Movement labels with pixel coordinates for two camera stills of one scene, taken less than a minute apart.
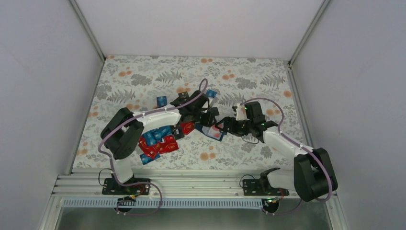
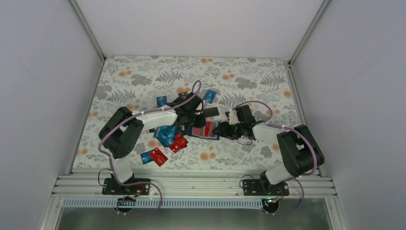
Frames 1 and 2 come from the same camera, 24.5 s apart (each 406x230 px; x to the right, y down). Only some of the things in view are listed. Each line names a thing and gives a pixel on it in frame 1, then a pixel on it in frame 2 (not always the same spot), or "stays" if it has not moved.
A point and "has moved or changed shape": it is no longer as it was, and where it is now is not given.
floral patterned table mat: (134, 82) stays
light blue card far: (211, 93) stays
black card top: (184, 95) stays
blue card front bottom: (145, 159) stays
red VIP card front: (169, 144) → (179, 142)
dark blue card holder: (212, 132) has moved or changed shape
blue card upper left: (161, 101) stays
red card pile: (151, 151) → (158, 156)
